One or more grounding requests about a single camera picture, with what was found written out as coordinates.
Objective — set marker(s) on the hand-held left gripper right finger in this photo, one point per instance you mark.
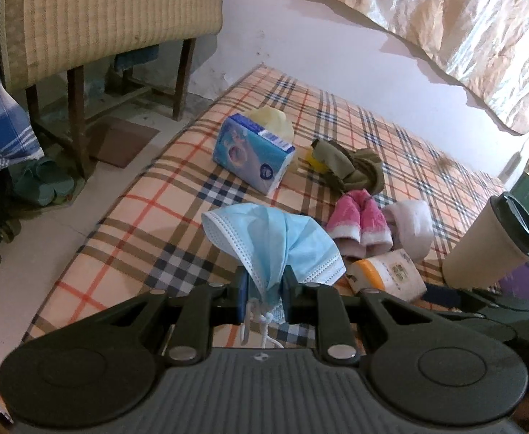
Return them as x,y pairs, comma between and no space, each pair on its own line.
288,298

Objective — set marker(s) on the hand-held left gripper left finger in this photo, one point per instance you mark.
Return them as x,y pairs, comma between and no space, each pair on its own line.
242,296

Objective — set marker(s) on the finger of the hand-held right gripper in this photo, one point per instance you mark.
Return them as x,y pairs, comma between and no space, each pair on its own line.
454,297

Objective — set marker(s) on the beige cup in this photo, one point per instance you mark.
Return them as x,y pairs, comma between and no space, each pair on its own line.
481,253

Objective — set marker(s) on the blue face mask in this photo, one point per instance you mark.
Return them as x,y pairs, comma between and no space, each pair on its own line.
271,244

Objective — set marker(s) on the white sock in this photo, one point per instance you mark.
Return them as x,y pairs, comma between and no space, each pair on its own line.
410,228

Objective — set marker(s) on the black cup lid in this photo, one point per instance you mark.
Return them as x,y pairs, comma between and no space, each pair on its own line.
517,217

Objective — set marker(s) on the purple tissue pack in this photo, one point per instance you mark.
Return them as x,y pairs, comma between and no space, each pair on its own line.
528,280

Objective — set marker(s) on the white bottle with orange cap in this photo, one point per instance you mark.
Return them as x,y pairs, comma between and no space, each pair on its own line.
388,273

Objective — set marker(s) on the pink sock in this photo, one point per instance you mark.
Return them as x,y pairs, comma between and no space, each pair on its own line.
343,219
376,226

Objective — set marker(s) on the plaid bed sheet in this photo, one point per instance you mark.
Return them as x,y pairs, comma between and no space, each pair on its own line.
165,190

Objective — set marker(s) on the small yellow plastic item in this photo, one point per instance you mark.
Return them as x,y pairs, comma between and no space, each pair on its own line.
313,159

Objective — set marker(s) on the blue tissue pack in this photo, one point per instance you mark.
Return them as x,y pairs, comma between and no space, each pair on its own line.
250,151

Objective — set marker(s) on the olive green sock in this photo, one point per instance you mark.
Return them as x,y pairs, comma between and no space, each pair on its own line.
334,160
369,169

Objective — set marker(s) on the brown floor mat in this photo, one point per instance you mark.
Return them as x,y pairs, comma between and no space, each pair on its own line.
122,140

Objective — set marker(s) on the green slipper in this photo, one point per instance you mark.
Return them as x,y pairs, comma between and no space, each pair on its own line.
34,176
58,187

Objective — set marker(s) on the wooden chair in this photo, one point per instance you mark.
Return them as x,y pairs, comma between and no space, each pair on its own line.
76,113

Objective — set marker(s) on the cream curtain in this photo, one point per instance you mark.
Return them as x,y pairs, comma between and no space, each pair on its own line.
449,22

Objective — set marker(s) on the woven straw mat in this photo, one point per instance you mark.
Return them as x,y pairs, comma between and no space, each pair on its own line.
101,9

